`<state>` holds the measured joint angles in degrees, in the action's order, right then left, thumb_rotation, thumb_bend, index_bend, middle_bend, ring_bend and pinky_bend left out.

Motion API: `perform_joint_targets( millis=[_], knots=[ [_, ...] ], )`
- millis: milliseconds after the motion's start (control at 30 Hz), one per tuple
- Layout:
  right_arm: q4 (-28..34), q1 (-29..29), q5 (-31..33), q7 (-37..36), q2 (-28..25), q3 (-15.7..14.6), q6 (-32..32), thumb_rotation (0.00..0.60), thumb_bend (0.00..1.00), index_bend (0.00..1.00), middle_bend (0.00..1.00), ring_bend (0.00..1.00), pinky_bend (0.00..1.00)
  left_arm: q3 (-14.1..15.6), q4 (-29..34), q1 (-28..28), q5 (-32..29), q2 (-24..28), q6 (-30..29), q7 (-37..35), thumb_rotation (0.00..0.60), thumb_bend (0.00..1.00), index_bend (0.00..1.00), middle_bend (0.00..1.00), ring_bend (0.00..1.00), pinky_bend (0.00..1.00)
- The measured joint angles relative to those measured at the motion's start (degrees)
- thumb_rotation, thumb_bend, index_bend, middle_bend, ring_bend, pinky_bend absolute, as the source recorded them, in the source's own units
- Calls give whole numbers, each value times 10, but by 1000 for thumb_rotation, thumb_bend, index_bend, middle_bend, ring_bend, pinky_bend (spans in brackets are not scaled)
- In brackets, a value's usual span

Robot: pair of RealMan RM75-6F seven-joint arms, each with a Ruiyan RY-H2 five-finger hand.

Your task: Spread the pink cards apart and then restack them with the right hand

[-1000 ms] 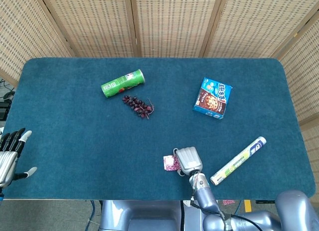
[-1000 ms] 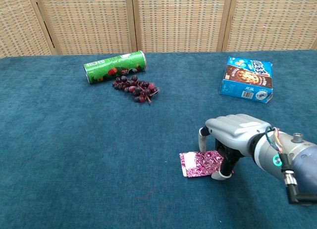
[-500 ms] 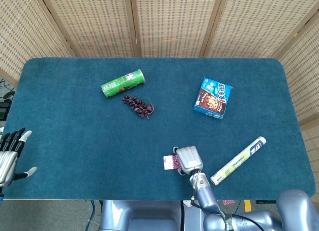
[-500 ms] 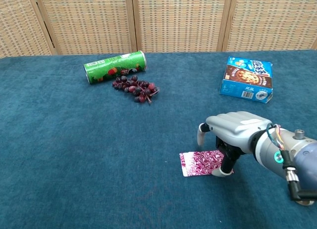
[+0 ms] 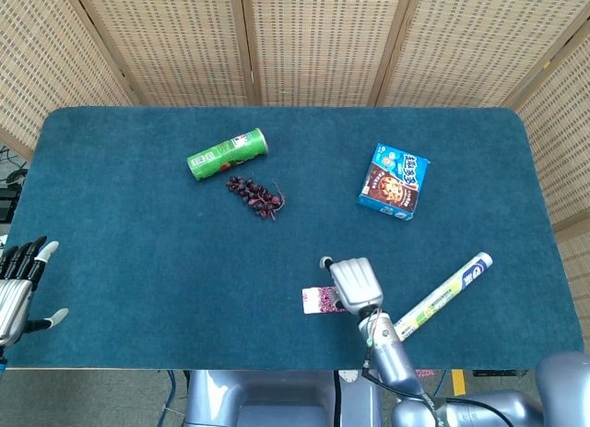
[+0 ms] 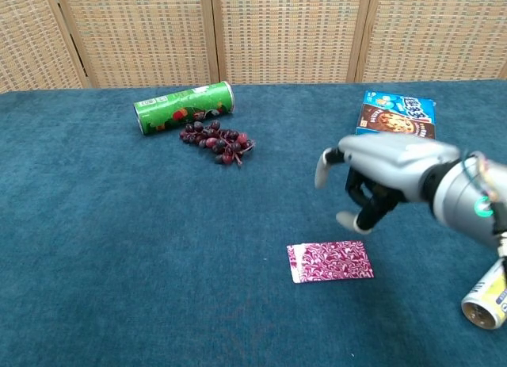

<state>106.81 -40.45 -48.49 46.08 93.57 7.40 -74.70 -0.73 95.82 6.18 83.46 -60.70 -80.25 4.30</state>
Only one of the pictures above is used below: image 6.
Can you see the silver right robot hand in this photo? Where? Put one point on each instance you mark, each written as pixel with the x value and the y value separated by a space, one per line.
pixel 396 161

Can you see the blue cookie box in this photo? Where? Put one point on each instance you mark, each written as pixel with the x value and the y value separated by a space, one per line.
pixel 396 113

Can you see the woven bamboo folding screen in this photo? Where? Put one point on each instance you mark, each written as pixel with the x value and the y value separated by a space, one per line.
pixel 277 34

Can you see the bunch of red grapes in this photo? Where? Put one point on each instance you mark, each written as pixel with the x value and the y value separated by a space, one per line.
pixel 218 141

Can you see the green chip can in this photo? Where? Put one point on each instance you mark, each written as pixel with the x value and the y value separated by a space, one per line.
pixel 178 109

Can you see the blue felt table cover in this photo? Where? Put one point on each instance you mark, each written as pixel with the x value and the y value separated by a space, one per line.
pixel 119 244

